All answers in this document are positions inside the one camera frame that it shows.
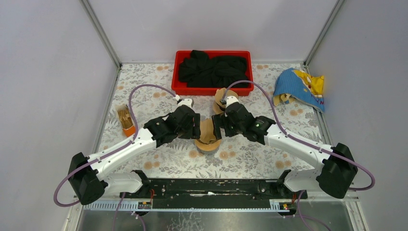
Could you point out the blue and yellow cloth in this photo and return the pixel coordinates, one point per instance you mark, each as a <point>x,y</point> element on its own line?
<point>294,84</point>

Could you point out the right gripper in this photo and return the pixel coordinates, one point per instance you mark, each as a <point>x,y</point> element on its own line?
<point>218,120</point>

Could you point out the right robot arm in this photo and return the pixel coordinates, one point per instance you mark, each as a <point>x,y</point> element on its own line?
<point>332,170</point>

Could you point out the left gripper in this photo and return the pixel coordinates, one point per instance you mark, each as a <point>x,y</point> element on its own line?
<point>192,124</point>

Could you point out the black cloth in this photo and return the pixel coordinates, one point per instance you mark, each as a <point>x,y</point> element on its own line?
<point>202,71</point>

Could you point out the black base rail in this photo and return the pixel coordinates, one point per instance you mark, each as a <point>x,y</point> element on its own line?
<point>215,194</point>

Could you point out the single brown paper filter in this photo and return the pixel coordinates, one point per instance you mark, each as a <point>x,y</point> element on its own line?
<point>221,92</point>

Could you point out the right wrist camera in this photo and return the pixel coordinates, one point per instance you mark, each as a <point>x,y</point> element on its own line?
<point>228,101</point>

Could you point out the orange coffee filter box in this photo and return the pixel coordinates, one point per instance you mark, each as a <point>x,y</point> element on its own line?
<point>128,132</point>

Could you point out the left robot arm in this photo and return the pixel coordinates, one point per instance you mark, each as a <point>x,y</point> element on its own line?
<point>92,177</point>

